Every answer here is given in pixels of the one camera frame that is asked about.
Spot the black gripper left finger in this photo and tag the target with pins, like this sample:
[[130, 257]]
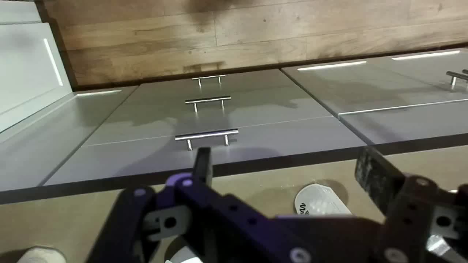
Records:
[[202, 165]]

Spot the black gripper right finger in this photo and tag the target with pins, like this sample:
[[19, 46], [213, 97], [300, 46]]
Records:
[[380, 176]]

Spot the clear open shaker cup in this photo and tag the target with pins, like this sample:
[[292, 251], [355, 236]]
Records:
[[319, 200]]

